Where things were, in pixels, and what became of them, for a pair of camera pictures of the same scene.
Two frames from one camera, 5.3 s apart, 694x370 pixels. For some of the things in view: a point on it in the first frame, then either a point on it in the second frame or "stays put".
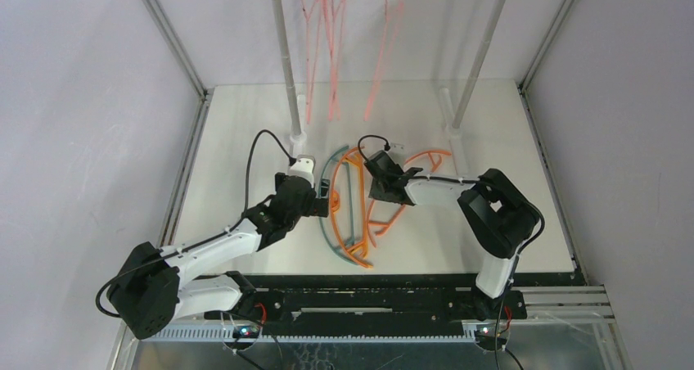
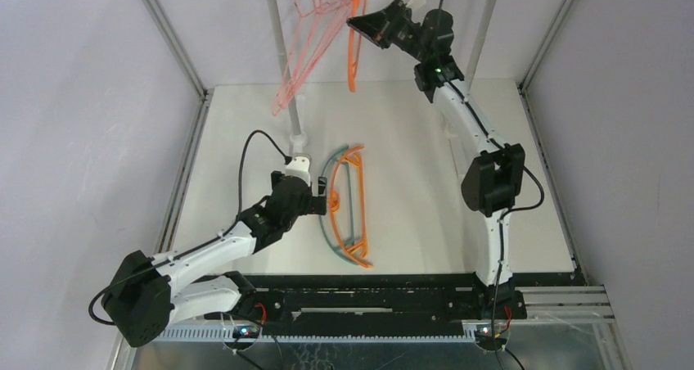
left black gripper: (317, 206) stays put
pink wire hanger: (385, 10) → (314, 30)
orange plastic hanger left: (359, 249) stays put
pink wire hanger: (334, 25) → (317, 29)
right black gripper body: (387, 177) → (389, 27)
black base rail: (374, 302) stays put
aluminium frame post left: (193, 138) stays put
